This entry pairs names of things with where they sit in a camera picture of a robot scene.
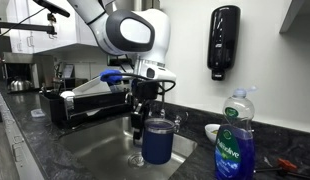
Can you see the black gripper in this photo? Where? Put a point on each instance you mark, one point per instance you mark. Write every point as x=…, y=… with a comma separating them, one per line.
x=143, y=92

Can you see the blue steel-rimmed cup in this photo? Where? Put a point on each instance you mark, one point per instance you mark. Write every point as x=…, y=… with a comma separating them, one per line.
x=157, y=141

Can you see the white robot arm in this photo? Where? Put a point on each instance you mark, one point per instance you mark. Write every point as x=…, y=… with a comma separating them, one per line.
x=145, y=34

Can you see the chrome sink faucet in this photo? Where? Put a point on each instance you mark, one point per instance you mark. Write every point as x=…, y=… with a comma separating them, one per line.
x=178, y=121

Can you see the round sink drain strainer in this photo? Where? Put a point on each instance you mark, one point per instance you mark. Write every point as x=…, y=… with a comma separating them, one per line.
x=136, y=160

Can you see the stainless steel sink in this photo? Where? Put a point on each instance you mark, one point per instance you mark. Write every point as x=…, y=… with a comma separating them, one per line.
x=104, y=150

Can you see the blue glove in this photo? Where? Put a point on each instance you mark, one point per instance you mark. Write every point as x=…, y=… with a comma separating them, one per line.
x=110, y=76

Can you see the black dish drying rack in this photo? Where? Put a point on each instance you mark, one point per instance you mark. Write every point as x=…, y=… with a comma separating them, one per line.
x=90, y=101

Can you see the small white bowl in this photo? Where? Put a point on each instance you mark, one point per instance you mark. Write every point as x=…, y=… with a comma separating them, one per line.
x=211, y=131

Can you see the Palmolive dish soap bottle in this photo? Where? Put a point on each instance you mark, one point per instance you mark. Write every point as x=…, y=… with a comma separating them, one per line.
x=234, y=146

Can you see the white upper cabinets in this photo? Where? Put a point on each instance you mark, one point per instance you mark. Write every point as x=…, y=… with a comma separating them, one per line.
x=53, y=31

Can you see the steel kettle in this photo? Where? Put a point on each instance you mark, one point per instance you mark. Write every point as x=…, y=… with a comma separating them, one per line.
x=20, y=83

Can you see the black wall soap dispenser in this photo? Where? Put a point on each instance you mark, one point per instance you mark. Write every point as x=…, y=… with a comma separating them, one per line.
x=223, y=38

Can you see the orange handled tool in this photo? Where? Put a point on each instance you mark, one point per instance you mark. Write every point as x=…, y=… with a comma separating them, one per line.
x=284, y=168

